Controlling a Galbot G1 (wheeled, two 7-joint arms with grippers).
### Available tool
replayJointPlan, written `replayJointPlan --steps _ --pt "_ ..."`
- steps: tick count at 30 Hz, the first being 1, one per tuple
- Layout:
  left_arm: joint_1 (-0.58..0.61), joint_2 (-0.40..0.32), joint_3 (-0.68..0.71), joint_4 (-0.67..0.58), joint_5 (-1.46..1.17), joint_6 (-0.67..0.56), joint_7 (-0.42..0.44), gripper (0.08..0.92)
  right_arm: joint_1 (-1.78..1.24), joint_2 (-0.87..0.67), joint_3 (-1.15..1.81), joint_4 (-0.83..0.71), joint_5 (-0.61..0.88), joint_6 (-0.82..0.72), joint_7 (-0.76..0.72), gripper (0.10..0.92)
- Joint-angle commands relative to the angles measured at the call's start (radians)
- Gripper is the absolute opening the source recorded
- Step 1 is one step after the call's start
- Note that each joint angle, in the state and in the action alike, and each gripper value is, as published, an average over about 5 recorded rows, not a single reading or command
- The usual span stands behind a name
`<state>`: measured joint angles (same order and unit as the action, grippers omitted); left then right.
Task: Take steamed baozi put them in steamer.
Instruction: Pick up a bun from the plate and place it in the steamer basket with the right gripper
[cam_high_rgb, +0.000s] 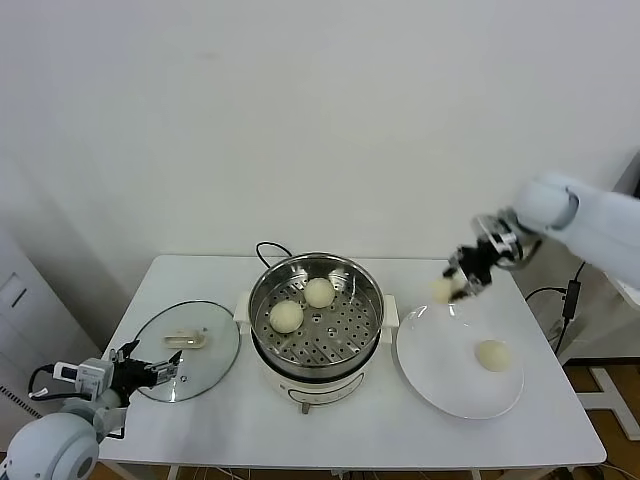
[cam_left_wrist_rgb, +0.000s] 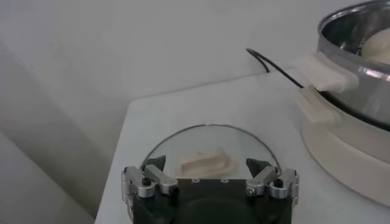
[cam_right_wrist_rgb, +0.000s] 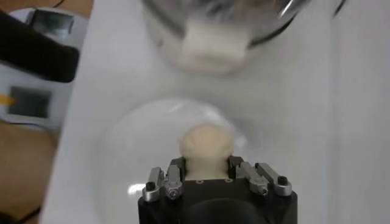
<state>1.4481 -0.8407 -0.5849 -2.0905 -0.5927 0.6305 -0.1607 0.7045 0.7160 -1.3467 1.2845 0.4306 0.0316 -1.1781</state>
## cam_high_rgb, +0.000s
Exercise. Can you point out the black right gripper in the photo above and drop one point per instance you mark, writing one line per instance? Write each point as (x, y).
(479, 265)

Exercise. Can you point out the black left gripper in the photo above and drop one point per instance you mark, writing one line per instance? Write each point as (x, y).
(131, 374)

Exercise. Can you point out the white steamed baozi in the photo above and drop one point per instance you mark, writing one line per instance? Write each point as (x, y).
(320, 293)
(494, 356)
(442, 291)
(286, 317)

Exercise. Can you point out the round glass pot lid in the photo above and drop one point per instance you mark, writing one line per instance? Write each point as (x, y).
(210, 370)

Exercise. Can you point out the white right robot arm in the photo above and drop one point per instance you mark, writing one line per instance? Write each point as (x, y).
(600, 225)

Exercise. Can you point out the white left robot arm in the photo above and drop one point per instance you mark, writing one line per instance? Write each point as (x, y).
(50, 450)

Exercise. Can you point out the perforated steel steamer basket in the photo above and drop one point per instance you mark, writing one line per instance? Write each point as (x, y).
(350, 330)

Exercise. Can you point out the large white plate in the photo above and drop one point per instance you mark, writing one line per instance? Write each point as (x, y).
(445, 385)

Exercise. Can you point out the white cabinet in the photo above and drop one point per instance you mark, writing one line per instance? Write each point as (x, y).
(30, 310)

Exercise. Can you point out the cream electric cooker base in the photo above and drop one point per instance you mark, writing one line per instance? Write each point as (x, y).
(320, 392)

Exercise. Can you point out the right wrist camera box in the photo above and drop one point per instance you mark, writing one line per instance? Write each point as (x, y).
(495, 231)

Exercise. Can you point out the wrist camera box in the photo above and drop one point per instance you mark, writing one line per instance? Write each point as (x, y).
(495, 231)
(90, 376)

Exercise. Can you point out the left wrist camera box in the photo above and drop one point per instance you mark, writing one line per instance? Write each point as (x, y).
(90, 376)

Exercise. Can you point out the white desk foot frame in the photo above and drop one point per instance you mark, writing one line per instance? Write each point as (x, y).
(607, 390)

